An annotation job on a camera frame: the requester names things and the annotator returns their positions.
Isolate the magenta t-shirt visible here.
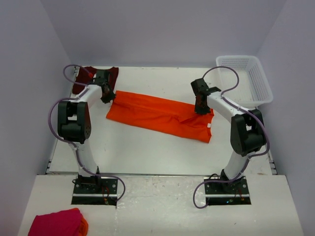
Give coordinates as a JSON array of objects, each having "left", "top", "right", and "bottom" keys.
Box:
[{"left": 28, "top": 209, "right": 82, "bottom": 236}]

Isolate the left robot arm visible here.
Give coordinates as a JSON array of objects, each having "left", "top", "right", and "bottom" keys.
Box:
[{"left": 48, "top": 66, "right": 119, "bottom": 193}]

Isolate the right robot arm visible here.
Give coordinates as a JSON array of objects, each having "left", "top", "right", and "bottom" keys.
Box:
[{"left": 191, "top": 78, "right": 267, "bottom": 193}]

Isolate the orange t-shirt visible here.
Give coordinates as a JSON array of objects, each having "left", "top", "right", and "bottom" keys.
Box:
[
  {"left": 78, "top": 216, "right": 89, "bottom": 236},
  {"left": 106, "top": 90, "right": 214, "bottom": 143}
]

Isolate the folded dark red t-shirt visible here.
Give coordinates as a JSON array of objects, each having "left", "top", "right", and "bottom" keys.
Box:
[{"left": 72, "top": 66, "right": 119, "bottom": 95}]

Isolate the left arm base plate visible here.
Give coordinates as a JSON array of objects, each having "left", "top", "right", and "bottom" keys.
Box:
[{"left": 71, "top": 176, "right": 118, "bottom": 206}]

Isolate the orange t-shirt in pile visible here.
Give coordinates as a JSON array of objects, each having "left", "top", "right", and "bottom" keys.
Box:
[{"left": 78, "top": 216, "right": 89, "bottom": 236}]

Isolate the white plastic basket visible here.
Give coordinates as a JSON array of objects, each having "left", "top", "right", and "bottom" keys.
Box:
[{"left": 216, "top": 55, "right": 273, "bottom": 108}]

